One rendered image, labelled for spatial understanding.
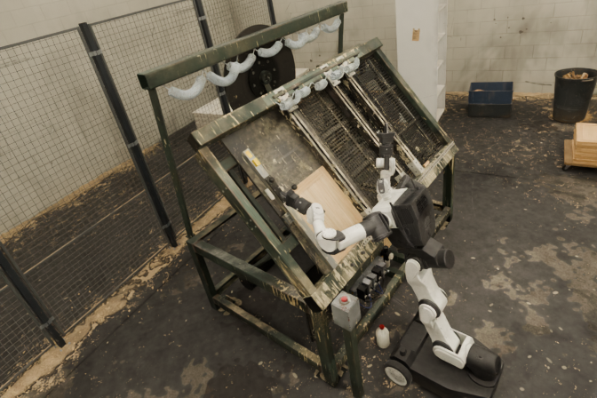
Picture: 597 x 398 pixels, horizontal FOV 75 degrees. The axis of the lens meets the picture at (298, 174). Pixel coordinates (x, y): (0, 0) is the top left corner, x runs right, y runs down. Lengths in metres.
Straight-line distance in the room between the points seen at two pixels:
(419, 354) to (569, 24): 5.62
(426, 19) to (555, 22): 2.13
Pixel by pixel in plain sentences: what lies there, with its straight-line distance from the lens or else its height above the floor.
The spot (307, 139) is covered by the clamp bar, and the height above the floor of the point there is 1.52.
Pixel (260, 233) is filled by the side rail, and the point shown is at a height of 1.26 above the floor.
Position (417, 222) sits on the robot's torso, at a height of 1.31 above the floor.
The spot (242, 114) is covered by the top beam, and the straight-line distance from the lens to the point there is 2.60.
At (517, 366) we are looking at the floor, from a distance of 3.35.
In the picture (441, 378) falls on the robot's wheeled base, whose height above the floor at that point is 0.17.
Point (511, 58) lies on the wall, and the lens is 7.51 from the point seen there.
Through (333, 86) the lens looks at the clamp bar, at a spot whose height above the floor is 1.71.
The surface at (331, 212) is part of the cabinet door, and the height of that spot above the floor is 1.10.
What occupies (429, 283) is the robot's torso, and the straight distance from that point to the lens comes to 2.65.
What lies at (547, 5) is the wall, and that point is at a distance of 7.32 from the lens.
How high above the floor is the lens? 2.69
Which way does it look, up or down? 30 degrees down
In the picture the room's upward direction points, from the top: 11 degrees counter-clockwise
